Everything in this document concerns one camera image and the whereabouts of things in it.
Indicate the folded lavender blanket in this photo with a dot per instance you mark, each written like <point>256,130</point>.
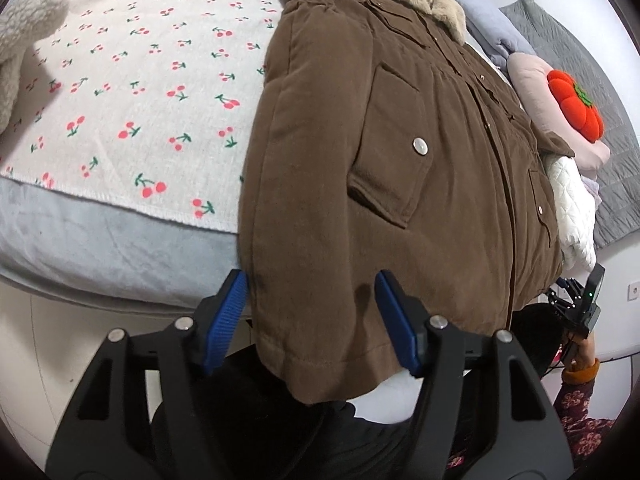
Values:
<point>494,32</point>

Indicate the cherry print bed cover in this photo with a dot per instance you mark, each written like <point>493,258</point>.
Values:
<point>144,104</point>

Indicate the cream fleece garment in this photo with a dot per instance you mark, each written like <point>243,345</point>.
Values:
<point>24,22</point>

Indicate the white quilted folded garment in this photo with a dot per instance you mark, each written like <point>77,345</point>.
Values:
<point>575,212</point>

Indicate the pink pillow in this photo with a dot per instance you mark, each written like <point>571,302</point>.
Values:
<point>529,76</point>

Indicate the grey quilted headboard cover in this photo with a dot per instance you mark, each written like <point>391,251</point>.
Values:
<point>618,214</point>

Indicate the brown coat with fur collar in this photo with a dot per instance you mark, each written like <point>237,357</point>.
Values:
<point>380,143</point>

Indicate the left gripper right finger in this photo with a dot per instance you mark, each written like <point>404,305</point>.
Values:
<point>482,412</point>

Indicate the person's right hand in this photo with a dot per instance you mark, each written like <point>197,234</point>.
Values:
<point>585,352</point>

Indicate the light blue bed sheet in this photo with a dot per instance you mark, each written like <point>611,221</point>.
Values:
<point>105,257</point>

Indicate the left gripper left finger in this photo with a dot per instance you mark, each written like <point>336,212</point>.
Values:
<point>138,410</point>

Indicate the red pumpkin plush cushion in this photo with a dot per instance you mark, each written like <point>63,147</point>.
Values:
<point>576,106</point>

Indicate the floral red sleeve forearm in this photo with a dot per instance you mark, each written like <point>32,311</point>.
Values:
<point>583,433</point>

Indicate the white wall socket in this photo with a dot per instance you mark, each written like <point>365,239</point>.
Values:
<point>633,291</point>

